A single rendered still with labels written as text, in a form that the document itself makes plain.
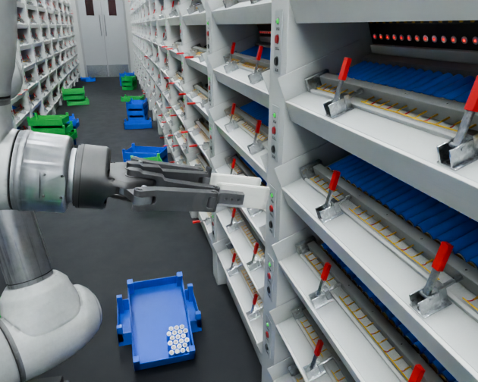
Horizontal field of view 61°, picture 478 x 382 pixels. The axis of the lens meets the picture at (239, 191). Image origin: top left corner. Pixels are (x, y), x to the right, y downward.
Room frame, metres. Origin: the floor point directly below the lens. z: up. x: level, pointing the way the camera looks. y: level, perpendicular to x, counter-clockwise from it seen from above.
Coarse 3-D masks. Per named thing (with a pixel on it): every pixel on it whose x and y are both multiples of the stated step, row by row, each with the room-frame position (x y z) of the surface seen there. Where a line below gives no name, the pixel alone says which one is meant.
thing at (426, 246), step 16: (320, 176) 0.80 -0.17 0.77; (352, 192) 0.68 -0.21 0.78; (368, 208) 0.63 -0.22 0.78; (384, 208) 0.60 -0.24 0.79; (384, 224) 0.59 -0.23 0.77; (400, 224) 0.55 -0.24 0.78; (400, 240) 0.53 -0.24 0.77; (416, 240) 0.51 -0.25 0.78; (432, 240) 0.50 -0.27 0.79; (432, 256) 0.48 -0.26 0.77; (448, 272) 0.45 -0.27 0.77; (464, 272) 0.42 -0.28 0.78
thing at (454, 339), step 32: (320, 160) 0.84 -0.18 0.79; (288, 192) 0.81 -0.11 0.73; (320, 224) 0.66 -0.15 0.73; (352, 224) 0.63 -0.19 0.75; (352, 256) 0.55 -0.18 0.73; (384, 256) 0.53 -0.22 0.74; (416, 256) 0.51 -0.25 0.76; (384, 288) 0.46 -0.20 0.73; (416, 288) 0.45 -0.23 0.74; (448, 288) 0.43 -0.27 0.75; (416, 320) 0.40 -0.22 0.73; (448, 320) 0.39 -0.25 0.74; (448, 352) 0.35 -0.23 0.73
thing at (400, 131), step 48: (384, 48) 0.81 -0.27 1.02; (432, 48) 0.69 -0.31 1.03; (288, 96) 0.84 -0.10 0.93; (336, 96) 0.67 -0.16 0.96; (384, 96) 0.63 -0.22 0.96; (432, 96) 0.54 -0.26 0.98; (336, 144) 0.65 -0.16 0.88; (384, 144) 0.51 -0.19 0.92; (432, 144) 0.47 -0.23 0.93; (432, 192) 0.43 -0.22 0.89
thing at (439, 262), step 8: (440, 248) 0.42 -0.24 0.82; (448, 248) 0.41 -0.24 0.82; (440, 256) 0.42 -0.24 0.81; (448, 256) 0.41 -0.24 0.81; (432, 264) 0.42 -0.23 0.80; (440, 264) 0.41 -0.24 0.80; (432, 272) 0.42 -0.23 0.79; (432, 280) 0.41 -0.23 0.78; (424, 288) 0.42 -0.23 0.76; (432, 288) 0.41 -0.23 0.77
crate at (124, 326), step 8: (192, 288) 1.39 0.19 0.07; (120, 296) 1.32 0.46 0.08; (192, 296) 1.39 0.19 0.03; (120, 304) 1.32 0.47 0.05; (128, 304) 1.34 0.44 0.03; (192, 304) 1.37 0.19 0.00; (120, 312) 1.32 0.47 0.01; (128, 312) 1.32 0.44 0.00; (192, 312) 1.32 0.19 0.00; (120, 320) 1.28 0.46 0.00; (128, 320) 1.28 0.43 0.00; (192, 320) 1.22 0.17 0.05; (200, 320) 1.22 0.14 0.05; (120, 328) 1.14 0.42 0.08; (128, 328) 1.23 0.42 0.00; (192, 328) 1.21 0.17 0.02; (200, 328) 1.22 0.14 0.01; (120, 336) 1.14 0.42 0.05; (128, 336) 1.15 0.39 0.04; (120, 344) 1.14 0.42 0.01; (128, 344) 1.15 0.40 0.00
